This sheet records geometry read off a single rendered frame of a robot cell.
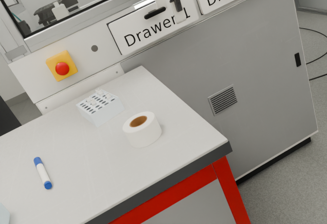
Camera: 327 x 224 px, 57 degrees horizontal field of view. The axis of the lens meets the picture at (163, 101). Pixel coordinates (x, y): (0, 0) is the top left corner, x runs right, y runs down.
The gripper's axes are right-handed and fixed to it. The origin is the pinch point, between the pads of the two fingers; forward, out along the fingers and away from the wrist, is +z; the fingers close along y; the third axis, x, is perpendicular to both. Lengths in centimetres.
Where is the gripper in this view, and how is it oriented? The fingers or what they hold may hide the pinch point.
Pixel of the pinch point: (170, 11)
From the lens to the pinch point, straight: 94.3
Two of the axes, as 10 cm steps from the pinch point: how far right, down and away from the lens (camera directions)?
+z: 2.9, 7.4, 6.1
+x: -8.7, 4.6, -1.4
